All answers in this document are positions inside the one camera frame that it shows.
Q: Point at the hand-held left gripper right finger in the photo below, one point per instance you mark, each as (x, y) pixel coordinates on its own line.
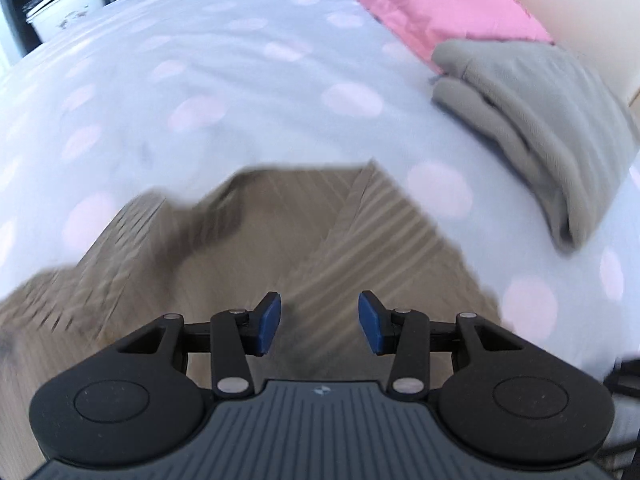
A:
(371, 322)

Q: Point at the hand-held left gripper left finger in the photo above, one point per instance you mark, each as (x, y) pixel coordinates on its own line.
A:
(269, 322)

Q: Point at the brown striped shirt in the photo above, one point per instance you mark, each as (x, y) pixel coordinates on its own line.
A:
(320, 240)

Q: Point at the polka dot bed sheet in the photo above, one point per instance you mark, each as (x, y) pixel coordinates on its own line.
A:
(225, 85)

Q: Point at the grey folded cloth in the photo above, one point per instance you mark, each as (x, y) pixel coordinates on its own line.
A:
(550, 110)

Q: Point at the pink pillow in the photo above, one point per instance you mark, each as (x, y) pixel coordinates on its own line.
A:
(425, 0)

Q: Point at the white storage bin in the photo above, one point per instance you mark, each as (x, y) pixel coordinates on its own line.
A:
(65, 10)

